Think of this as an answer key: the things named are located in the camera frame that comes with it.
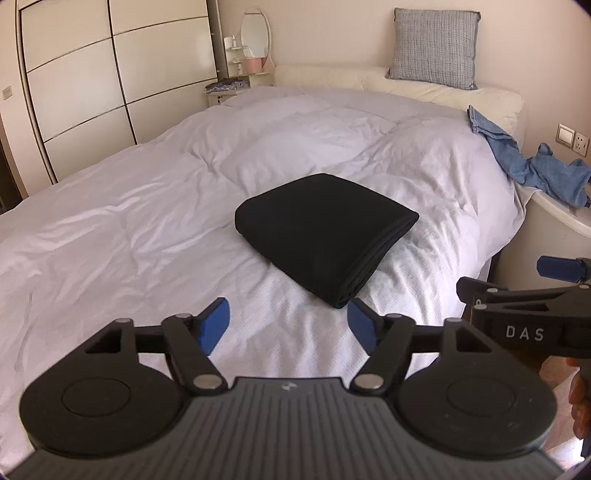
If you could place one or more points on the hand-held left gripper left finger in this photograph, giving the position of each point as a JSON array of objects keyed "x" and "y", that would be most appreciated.
[{"x": 216, "y": 325}]

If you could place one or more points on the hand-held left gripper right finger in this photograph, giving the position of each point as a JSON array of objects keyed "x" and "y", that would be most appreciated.
[{"x": 361, "y": 323}]

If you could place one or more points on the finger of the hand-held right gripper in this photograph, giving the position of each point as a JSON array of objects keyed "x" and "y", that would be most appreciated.
[
  {"x": 558, "y": 267},
  {"x": 489, "y": 290}
]

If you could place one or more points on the black pants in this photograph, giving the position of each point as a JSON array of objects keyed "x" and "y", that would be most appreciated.
[{"x": 323, "y": 230}]

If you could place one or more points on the person's right hand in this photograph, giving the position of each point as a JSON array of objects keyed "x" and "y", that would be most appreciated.
[{"x": 581, "y": 401}]

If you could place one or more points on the round white nightstand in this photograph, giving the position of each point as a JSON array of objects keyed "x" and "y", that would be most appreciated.
[{"x": 558, "y": 230}]

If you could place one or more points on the blue cloth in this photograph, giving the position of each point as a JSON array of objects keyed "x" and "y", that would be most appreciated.
[{"x": 545, "y": 173}]

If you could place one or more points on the bed with white duvet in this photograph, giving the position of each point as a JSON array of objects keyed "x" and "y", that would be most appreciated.
[{"x": 184, "y": 207}]

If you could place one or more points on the patterned folded cloth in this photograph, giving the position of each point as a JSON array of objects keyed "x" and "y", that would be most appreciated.
[{"x": 228, "y": 85}]

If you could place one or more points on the grey checked pillow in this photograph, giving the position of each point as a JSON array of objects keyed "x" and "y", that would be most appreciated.
[{"x": 434, "y": 48}]

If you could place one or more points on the pink box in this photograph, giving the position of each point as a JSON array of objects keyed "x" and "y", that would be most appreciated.
[{"x": 253, "y": 65}]

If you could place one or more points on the white wardrobe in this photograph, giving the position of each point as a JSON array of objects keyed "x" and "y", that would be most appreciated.
[{"x": 115, "y": 78}]

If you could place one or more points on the white tiered shelf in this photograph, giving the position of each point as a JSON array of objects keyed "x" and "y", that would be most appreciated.
[{"x": 235, "y": 55}]

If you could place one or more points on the oval mirror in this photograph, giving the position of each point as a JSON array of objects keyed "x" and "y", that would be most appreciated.
[{"x": 255, "y": 32}]

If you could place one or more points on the white wall socket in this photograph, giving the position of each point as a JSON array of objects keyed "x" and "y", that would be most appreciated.
[{"x": 581, "y": 144}]

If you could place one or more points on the small beige wall switch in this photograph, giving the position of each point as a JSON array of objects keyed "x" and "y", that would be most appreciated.
[{"x": 6, "y": 92}]

